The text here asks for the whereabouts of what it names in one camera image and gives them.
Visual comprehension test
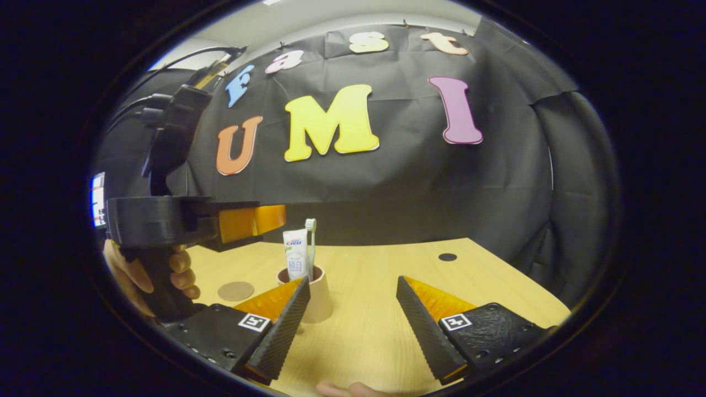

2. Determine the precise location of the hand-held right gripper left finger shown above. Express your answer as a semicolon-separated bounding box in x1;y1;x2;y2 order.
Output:
160;277;311;386

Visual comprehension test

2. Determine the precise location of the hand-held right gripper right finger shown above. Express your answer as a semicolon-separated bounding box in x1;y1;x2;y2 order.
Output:
395;276;559;386

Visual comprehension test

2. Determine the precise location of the beige cup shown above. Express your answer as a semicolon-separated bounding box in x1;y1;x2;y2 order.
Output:
276;265;333;324

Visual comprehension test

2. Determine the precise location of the white toothpaste tube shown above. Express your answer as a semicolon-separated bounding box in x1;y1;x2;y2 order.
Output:
282;229;309;281

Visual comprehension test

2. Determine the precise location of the brown round coaster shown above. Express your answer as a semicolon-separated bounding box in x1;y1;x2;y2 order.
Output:
217;281;255;302

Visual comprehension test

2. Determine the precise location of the white toothbrush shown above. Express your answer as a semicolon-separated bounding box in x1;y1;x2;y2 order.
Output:
305;218;318;279

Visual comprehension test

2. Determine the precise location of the wooden desktop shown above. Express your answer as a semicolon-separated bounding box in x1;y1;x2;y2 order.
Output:
185;238;571;397

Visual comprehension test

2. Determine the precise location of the computer monitor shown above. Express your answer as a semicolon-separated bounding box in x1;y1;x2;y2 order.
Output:
90;172;106;229

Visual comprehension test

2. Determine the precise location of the black backdrop cloth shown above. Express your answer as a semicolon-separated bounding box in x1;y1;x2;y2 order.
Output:
94;22;621;309

